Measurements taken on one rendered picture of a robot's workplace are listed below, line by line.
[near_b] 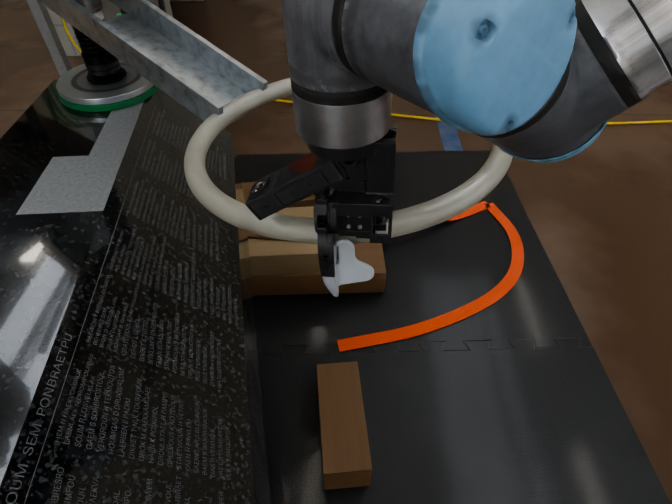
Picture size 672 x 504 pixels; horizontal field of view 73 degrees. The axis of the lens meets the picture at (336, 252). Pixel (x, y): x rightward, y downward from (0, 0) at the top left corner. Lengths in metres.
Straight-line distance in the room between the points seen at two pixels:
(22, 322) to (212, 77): 0.53
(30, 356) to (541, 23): 0.62
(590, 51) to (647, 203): 2.08
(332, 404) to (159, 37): 0.95
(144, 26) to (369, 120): 0.74
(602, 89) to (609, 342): 1.45
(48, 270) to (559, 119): 0.66
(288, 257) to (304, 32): 1.17
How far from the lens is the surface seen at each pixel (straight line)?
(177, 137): 1.10
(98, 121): 1.09
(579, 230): 2.14
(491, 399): 1.49
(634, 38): 0.39
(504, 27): 0.27
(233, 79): 0.93
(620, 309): 1.90
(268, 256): 1.50
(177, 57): 0.99
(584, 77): 0.38
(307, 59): 0.38
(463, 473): 1.38
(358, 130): 0.40
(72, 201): 0.87
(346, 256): 0.51
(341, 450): 1.23
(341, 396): 1.29
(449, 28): 0.27
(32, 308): 0.72
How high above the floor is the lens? 1.28
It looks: 46 degrees down
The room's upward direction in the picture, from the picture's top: straight up
